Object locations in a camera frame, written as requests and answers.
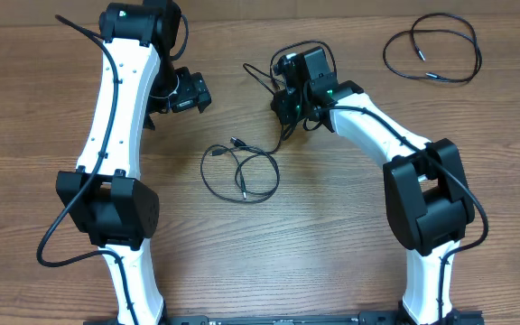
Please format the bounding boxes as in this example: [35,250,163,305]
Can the black cable pulled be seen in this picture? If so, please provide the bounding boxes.
[381,12,484,85]

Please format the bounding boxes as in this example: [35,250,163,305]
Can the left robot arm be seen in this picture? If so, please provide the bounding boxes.
[56,1,212,324]

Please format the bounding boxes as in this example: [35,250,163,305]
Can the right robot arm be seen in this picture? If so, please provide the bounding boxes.
[270,42,484,324]

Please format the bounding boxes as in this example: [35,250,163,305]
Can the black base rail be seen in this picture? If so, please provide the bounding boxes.
[83,309,485,325]

